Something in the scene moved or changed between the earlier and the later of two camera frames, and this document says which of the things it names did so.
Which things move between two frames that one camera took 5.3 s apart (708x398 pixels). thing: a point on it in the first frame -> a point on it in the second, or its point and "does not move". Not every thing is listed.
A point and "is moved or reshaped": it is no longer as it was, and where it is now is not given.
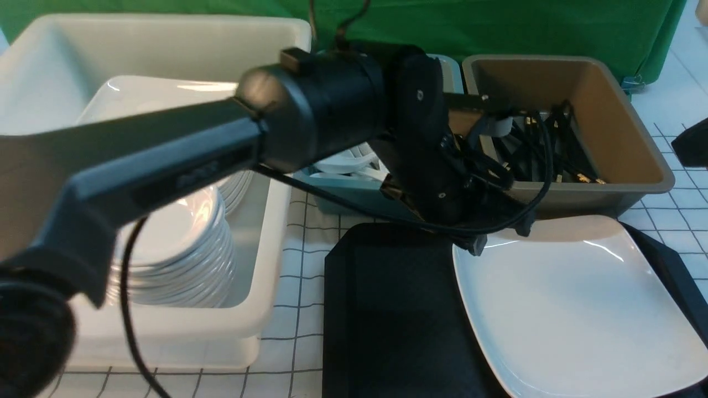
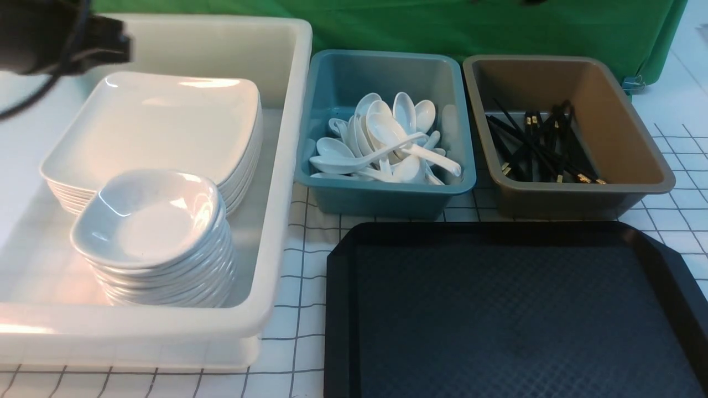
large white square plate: [573, 310] is moved or reshaped
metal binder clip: [633, 84] does not move
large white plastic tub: [50, 66] does not move
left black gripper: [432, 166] -> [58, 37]
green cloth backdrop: [636, 33] does not move
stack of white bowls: [183, 256] does not move
